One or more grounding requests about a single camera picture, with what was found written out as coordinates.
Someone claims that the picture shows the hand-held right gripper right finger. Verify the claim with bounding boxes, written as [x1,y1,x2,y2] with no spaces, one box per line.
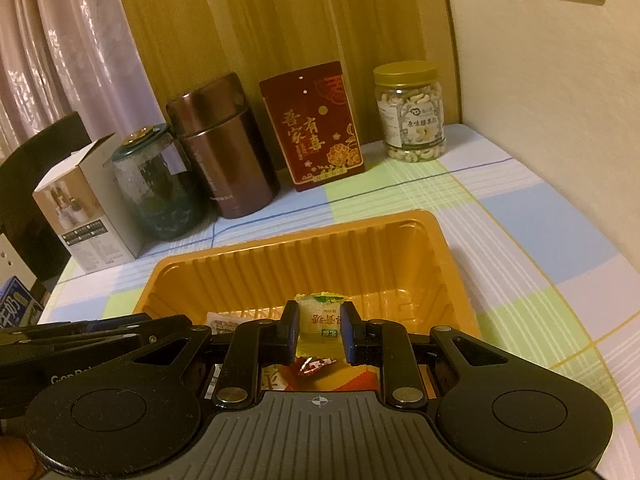
[337,301,518,408]

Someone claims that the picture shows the blue milk carton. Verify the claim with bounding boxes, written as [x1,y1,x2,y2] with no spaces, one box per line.
[0,276,43,331]

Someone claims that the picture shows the red printed snack packet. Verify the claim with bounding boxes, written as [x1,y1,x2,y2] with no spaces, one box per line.
[262,365,301,391]

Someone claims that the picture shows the red candy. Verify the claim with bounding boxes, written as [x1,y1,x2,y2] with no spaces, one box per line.
[297,356,336,376]

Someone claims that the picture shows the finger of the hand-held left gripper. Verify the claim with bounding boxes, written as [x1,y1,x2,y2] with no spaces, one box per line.
[7,312,153,337]
[75,314,197,361]

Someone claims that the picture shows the wooden board panel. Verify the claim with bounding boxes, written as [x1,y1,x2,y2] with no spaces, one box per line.
[111,0,463,181]

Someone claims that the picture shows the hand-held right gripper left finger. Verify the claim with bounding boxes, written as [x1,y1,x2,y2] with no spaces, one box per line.
[120,300,304,409]

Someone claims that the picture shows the white cardboard box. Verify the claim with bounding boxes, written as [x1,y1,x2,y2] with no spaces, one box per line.
[32,134,146,275]

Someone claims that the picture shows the brown metal thermos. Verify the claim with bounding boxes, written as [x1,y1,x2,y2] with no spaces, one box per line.
[165,72,281,220]

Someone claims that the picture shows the white wooden chair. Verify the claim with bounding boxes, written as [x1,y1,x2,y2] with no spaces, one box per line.
[0,232,38,291]

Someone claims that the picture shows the pink sheer curtain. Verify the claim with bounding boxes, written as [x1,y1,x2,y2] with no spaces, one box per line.
[0,0,161,161]

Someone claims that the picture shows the dark glass jar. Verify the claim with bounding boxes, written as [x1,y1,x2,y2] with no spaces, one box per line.
[103,123,206,240]

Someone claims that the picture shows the yellow green candy packet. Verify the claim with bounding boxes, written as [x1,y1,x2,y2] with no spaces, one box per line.
[294,292,347,358]

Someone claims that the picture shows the orange plastic tray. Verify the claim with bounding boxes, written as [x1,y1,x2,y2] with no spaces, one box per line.
[132,210,483,393]

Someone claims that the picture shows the clear cashew jar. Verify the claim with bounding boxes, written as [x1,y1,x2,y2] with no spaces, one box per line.
[373,61,447,164]

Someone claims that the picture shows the black grey snack packet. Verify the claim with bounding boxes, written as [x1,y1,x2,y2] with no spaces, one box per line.
[206,311,241,335]

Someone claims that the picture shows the black chair back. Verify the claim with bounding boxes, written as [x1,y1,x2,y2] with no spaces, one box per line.
[0,111,93,281]

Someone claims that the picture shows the red gold tin box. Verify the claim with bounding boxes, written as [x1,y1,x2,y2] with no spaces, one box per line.
[259,61,366,192]

